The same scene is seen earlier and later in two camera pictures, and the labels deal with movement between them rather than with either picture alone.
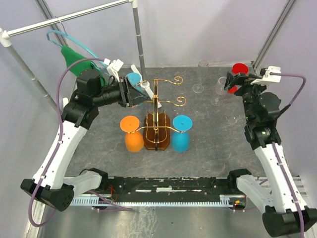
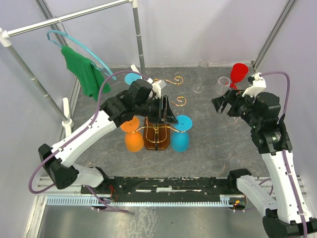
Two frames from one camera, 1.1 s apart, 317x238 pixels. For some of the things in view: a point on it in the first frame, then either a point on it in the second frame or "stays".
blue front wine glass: (181, 139) stays
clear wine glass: (220, 91) stays
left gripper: (131, 95) → (167, 115)
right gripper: (240, 80) → (234, 99)
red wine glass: (237, 69) stays
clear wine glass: (202, 65) stays
